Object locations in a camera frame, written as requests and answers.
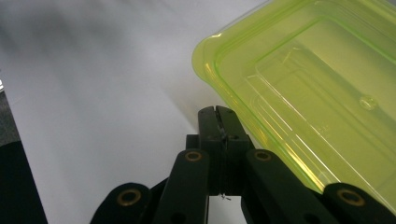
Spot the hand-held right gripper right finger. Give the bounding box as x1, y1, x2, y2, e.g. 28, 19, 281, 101
216, 105, 255, 197

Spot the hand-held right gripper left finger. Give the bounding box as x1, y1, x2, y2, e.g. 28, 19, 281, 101
186, 105, 226, 197

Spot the translucent green plastic container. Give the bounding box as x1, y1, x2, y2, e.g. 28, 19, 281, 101
191, 0, 396, 216

